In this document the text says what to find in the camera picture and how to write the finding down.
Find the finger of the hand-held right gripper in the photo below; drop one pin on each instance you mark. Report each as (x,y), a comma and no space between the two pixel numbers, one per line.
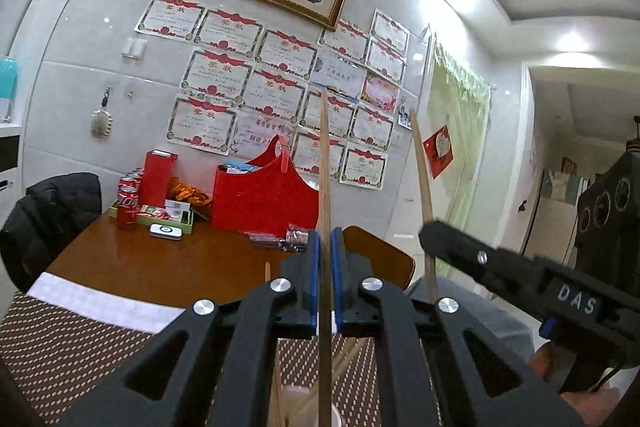
(450,247)

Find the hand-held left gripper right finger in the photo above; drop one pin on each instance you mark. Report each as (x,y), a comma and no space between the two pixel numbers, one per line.
(338,289)

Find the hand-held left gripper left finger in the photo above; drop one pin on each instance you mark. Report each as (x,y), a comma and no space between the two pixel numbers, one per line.
(314,292)

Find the bunch of wooden chopsticks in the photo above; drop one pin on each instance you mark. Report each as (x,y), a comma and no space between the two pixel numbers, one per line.
(268,274)

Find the light wooden chopstick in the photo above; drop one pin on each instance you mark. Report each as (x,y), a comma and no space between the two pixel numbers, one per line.
(422,177)
(325,187)

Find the person's right hand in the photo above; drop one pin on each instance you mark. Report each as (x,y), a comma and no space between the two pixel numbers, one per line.
(590,407)

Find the clear bag with dark items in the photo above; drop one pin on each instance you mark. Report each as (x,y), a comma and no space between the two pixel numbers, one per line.
(298,239)

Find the brown wooden chair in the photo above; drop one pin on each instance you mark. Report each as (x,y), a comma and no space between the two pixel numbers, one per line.
(385,257)

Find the flat pen package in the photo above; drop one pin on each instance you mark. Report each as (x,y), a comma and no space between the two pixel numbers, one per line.
(265,239)

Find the red diamond heart decoration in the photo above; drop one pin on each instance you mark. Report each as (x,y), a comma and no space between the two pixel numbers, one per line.
(440,147)

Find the red basket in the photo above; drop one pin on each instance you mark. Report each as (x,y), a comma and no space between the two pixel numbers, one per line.
(260,202)

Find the green sheer curtain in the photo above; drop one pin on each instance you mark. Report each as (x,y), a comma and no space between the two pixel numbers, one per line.
(460,132)

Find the small photo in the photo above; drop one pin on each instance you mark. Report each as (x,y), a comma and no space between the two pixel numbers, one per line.
(404,114)

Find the blue white box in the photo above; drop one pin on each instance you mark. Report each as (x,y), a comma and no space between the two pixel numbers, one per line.
(237,167)

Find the white black small box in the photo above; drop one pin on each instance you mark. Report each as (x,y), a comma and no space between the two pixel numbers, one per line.
(177,209)

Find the orange snack packets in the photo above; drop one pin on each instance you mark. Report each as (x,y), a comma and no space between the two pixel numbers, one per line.
(187,194)

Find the white oval device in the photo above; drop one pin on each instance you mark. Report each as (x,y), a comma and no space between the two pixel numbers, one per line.
(166,232)

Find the green tray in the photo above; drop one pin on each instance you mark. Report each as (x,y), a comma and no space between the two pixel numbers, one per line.
(150,221)

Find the red gift box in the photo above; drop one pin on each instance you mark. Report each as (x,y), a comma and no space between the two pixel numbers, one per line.
(157,177)

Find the red soda can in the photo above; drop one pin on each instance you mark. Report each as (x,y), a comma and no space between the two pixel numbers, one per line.
(127,207)
(136,173)
(127,182)

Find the white table underlay cloth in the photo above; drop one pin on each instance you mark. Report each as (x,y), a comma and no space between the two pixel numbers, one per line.
(100,294)

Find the group of award certificates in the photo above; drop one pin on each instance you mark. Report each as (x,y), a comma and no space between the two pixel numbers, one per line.
(220,77)

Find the brown polka dot tablecloth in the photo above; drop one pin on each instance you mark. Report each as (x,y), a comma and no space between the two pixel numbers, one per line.
(65,347)

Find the black jacket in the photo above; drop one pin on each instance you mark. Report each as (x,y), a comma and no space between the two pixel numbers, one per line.
(55,212)

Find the hanging beaded charm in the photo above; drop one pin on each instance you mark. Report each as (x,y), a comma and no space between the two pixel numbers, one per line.
(102,117)

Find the white black sideboard cabinet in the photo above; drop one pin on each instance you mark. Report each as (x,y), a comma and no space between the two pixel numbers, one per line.
(7,157)

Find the teal white humidifier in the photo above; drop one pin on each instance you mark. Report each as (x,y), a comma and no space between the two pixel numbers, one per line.
(7,87)

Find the white double wall switch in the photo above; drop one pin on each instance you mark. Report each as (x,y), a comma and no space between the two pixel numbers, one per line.
(134,48)

